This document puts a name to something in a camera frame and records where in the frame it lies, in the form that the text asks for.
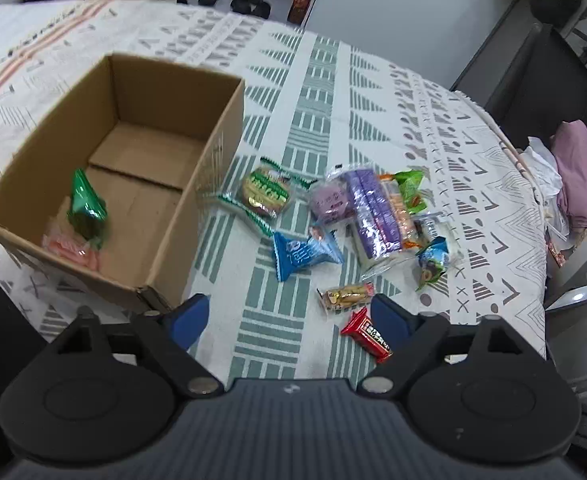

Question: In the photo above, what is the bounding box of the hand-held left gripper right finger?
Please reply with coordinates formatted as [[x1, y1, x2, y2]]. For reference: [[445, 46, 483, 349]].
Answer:
[[357, 293, 545, 395]]

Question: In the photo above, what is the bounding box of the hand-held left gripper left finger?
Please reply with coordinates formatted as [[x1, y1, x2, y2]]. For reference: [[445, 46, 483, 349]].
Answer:
[[51, 294, 225, 397]]

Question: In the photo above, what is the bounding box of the blue snack packet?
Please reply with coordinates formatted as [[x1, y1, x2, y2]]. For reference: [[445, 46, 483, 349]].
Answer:
[[272, 227, 344, 282]]

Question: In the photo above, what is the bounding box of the purple round cake packet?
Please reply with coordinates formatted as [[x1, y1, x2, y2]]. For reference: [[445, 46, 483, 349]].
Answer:
[[307, 170, 361, 226]]

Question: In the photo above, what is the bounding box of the green white cookie packet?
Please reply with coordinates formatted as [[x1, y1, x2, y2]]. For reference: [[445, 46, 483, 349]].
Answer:
[[217, 156, 314, 236]]

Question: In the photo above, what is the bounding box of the brown cardboard box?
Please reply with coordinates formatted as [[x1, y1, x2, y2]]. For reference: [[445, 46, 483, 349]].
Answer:
[[0, 53, 246, 313]]

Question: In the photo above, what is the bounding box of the red snack bar packet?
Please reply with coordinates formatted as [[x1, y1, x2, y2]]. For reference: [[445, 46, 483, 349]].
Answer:
[[340, 308, 393, 364]]

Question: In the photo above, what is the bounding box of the small yellow candy packet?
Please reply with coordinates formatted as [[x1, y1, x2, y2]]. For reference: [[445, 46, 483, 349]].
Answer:
[[316, 282, 375, 318]]

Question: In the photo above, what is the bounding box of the blue green chocolate packet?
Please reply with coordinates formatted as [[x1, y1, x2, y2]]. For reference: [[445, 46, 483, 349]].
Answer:
[[416, 237, 461, 291]]

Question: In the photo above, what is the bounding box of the small silver snack packet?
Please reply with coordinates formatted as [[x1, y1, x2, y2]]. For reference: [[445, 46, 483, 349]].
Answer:
[[416, 212, 449, 246]]

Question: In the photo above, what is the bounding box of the purple wafer packet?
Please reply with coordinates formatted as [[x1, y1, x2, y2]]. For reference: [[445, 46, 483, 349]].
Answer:
[[346, 170, 404, 261]]

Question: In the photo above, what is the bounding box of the orange cracker packet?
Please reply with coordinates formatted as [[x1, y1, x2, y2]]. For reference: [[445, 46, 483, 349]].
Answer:
[[378, 174, 421, 251]]

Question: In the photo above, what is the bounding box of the light green snack packet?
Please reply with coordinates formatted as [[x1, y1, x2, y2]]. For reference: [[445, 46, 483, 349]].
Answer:
[[393, 167, 431, 213]]

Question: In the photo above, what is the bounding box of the pink snack packet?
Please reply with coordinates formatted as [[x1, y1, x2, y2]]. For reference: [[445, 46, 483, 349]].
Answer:
[[42, 220, 102, 273]]

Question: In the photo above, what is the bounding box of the dark green snack packet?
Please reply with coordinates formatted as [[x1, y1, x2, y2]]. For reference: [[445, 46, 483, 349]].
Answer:
[[68, 168, 109, 250]]

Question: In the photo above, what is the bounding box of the white plastic bag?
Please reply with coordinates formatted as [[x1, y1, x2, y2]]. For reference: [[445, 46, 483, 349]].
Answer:
[[523, 136, 571, 241]]

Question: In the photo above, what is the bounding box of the pink clothes pile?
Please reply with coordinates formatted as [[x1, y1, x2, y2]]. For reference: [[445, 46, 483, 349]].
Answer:
[[552, 120, 587, 233]]

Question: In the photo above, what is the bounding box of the black chair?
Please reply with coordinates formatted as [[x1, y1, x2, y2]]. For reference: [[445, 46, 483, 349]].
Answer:
[[483, 24, 587, 133]]

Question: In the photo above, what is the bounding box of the white wardrobe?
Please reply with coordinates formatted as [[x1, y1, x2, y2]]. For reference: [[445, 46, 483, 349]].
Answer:
[[303, 0, 517, 91]]

